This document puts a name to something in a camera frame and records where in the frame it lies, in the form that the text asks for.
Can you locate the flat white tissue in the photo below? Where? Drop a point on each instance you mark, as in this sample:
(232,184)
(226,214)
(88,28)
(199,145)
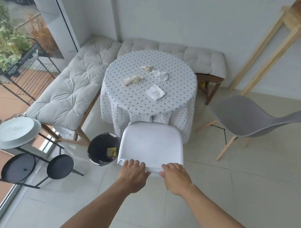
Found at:
(155,92)

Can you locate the yellow wrapper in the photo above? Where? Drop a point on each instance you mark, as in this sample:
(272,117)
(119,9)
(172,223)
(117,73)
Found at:
(111,151)

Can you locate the large black round side table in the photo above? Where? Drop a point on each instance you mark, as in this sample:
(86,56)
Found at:
(18,167)

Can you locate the green potted plant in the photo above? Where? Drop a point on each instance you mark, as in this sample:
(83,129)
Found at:
(6,43)

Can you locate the person's left forearm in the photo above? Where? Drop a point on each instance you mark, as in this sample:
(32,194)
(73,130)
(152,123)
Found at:
(98,213)

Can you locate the person's left thumb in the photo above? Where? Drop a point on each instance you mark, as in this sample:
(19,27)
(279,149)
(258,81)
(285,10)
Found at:
(147,173)

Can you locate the person's right thumb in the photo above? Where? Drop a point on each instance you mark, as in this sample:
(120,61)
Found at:
(162,174)

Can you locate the white round side table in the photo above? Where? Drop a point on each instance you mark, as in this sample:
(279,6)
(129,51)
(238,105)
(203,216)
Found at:
(14,132)

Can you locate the light wooden stool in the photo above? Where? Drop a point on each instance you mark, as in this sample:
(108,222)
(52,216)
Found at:
(294,23)

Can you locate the small yellow object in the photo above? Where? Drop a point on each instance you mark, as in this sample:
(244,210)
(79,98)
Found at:
(202,84)

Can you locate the long grey bench cushion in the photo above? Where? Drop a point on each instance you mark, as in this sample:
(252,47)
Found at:
(73,84)

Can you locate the light wooden bench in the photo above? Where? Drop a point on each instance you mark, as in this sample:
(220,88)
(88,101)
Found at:
(80,135)

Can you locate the crumpled white tissue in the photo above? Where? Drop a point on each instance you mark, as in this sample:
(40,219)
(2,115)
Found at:
(132,79)
(163,76)
(147,68)

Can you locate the black printed planter bag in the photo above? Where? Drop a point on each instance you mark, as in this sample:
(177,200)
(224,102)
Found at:
(12,70)

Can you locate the grey chair with wooden legs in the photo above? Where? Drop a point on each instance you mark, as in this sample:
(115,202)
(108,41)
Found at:
(253,119)

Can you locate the small black round side table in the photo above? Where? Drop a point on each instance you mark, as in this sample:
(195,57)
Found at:
(60,166)

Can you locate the grey tufted bench cushion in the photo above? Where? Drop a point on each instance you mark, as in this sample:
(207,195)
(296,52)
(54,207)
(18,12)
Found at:
(198,58)

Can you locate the person's left hand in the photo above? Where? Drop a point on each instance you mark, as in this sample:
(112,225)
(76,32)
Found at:
(131,176)

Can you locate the person's right hand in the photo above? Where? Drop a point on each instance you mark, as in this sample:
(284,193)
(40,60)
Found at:
(177,179)

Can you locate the dark wooden bench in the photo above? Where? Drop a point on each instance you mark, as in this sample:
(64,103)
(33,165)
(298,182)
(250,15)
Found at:
(213,84)

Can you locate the white dotted tablecloth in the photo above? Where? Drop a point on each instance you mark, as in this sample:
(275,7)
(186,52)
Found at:
(145,109)

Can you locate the black trash bin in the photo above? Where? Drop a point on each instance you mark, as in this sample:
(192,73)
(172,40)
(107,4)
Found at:
(101,146)

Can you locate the person's right forearm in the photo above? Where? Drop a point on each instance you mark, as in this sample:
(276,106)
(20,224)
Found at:
(217,222)

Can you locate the white plastic chair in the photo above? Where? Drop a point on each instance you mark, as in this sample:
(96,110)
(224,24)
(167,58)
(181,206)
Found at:
(151,144)

